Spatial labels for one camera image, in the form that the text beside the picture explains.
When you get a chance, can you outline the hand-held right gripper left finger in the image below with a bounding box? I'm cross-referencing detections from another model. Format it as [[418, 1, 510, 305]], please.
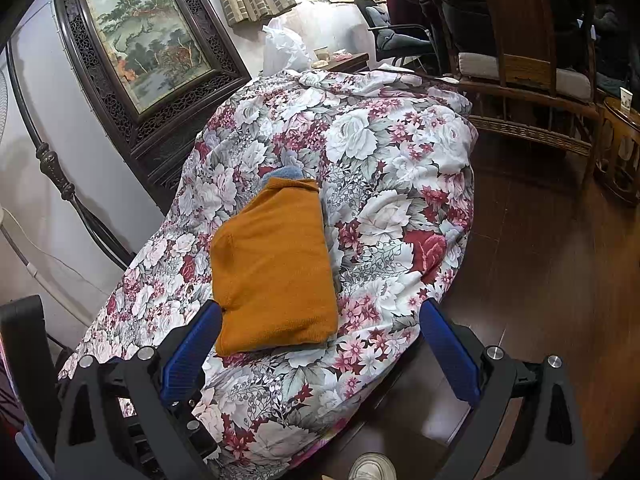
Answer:
[[54, 300, 223, 480]]

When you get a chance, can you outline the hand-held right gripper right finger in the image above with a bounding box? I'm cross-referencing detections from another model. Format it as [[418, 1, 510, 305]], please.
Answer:
[[419, 297, 586, 480]]

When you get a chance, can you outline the orange knitted cardigan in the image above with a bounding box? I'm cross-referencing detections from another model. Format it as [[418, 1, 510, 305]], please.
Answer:
[[210, 176, 341, 357]]

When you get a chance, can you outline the white shoe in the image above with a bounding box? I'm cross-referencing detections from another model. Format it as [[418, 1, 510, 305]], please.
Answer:
[[348, 452, 397, 480]]

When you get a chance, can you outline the floral blanket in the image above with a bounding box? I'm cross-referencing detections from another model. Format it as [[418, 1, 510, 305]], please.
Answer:
[[57, 69, 478, 471]]

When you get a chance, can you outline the black metal stand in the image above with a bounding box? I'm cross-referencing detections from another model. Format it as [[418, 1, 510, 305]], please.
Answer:
[[5, 40, 136, 271]]

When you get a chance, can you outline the blue grey cloth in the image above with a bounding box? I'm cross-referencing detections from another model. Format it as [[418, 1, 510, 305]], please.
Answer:
[[264, 165, 306, 182]]

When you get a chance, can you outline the round wooden table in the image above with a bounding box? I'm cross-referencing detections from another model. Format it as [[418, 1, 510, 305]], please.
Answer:
[[595, 96, 640, 206]]

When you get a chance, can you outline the grey seat cushion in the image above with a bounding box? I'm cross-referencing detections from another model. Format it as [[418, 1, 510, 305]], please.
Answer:
[[457, 51, 593, 103]]

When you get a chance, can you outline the dark wooden side table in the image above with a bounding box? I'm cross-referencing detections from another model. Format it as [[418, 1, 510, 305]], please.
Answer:
[[325, 52, 371, 75]]

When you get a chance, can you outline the white plastic bag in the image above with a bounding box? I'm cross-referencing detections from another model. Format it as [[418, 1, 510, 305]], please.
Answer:
[[261, 17, 313, 76]]

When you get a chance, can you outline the carved dark framed painting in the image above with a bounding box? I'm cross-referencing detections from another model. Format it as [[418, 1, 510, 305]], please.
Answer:
[[51, 0, 253, 191]]

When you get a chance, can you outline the black office chair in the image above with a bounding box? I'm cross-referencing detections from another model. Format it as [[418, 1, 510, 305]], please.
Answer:
[[354, 0, 441, 73]]

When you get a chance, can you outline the wooden chair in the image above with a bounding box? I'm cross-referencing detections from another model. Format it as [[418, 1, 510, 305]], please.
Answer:
[[430, 0, 606, 181]]

